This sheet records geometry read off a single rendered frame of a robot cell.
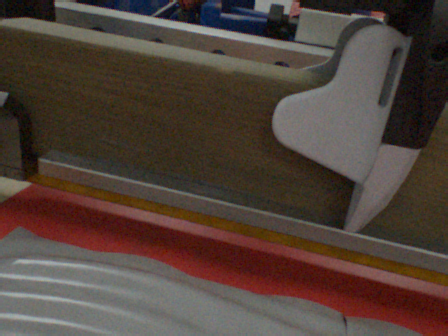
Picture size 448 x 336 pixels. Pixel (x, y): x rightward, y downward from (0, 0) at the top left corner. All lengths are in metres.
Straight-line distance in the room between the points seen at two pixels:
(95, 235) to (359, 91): 0.16
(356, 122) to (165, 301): 0.12
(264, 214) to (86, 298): 0.09
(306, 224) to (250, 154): 0.04
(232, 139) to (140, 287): 0.08
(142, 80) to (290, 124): 0.08
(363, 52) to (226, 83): 0.06
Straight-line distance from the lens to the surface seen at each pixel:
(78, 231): 0.24
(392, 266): 0.24
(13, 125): 0.24
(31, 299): 0.20
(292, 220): 0.20
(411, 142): 0.17
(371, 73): 0.17
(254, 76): 0.19
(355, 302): 0.23
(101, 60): 0.21
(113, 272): 0.20
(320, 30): 0.47
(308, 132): 0.17
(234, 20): 0.90
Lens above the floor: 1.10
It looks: 25 degrees down
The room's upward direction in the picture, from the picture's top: 9 degrees clockwise
